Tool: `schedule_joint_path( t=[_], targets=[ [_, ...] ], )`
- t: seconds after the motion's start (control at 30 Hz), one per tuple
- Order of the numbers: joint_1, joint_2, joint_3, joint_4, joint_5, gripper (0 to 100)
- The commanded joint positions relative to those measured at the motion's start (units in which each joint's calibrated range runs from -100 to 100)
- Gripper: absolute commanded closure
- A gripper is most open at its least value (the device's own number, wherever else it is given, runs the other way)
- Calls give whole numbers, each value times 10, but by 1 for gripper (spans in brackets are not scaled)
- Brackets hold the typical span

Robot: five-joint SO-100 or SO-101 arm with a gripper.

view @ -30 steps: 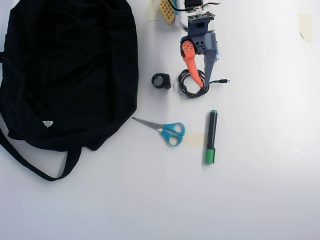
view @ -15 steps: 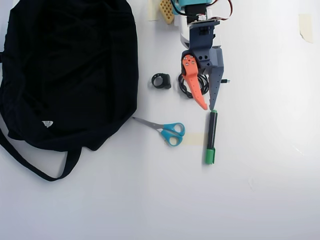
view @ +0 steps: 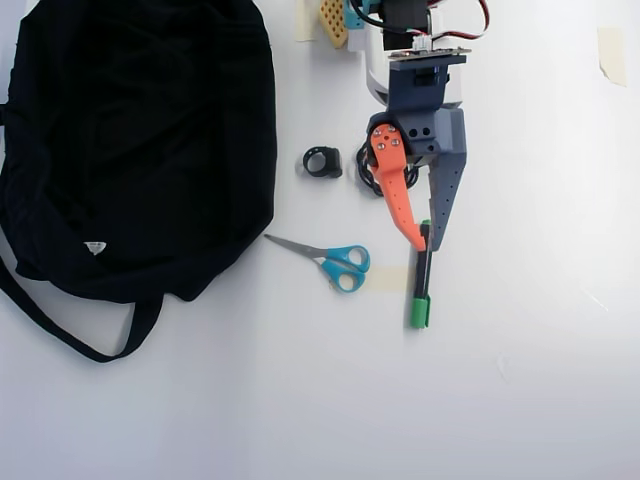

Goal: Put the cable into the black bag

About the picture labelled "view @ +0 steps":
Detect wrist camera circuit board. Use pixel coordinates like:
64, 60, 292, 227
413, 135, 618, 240
388, 45, 474, 60

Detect black braided cable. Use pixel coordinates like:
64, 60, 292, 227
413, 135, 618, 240
353, 139, 422, 200

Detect black cloth bag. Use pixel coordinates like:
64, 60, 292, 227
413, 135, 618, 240
0, 0, 280, 364

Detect black bike light with strap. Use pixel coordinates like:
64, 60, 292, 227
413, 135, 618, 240
301, 143, 344, 180

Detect red white black servo wire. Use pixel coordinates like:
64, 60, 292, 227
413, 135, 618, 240
427, 0, 502, 42

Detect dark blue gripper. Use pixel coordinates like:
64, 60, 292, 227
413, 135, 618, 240
367, 53, 469, 252

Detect yellow perforated block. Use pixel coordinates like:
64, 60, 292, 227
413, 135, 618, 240
317, 0, 350, 52

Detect beige masking tape strip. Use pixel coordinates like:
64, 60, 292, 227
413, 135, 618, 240
368, 266, 413, 293
294, 0, 320, 43
596, 26, 628, 88

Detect blue handled scissors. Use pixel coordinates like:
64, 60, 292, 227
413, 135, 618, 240
263, 233, 372, 294

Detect black marker with green cap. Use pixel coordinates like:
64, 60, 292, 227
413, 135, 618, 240
408, 218, 433, 330

